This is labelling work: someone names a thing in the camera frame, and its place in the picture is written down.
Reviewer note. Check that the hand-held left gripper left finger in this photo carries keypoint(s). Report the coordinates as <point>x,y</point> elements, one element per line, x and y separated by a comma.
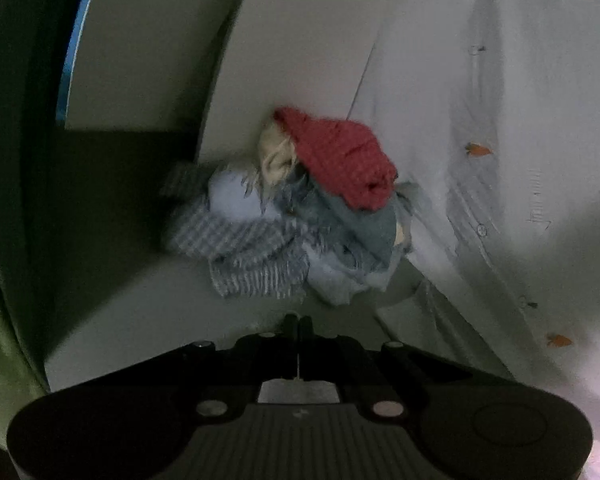
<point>292,332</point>

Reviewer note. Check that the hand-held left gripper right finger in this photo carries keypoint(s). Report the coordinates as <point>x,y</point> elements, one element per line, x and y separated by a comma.
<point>305,332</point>

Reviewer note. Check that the plain light blue cloth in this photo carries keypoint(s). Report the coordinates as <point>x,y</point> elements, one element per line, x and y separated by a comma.
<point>340,275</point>

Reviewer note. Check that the blue white checked shirt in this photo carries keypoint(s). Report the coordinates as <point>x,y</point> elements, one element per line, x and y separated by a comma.
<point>250,245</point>

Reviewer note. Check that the grey-blue cloth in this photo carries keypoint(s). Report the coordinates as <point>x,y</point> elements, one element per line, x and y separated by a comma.
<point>360,220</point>

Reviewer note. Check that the light blue printed shirt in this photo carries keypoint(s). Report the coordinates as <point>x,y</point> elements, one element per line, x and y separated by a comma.
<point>240,195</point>

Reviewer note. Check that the cream cloth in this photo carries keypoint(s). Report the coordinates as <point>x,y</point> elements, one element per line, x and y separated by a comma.
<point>277,152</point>

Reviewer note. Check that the red checked cloth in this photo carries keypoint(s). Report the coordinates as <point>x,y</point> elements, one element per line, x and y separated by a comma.
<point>345,155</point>

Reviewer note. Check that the white carrot-print bedsheet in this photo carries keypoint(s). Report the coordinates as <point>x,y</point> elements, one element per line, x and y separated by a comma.
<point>480,110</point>

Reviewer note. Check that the green blanket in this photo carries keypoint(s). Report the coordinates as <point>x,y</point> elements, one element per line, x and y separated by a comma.
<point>0,335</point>

